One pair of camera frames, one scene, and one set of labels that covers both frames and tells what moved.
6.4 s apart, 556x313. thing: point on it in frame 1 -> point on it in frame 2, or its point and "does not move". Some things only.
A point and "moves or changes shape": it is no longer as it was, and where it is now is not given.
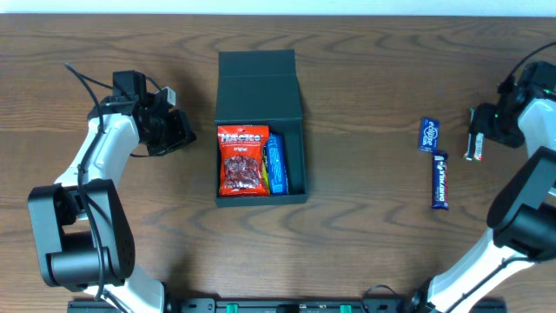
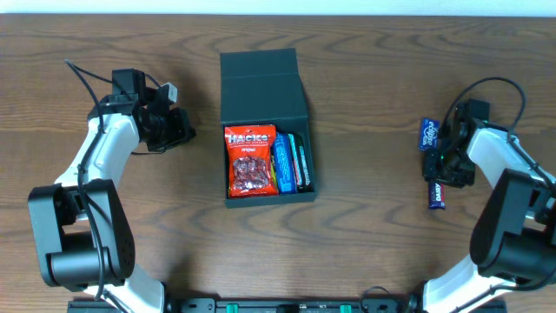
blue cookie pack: [277, 166] moves or changes shape
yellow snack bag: [265, 169] -> [274, 175]
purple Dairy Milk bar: [440, 181] does not move
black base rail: [284, 305] does not move
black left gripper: [175, 133] does not move
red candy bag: [243, 153] moves or changes shape
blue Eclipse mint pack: [429, 135] does not move
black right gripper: [485, 130] -> [440, 169]
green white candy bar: [475, 140] moves or changes shape
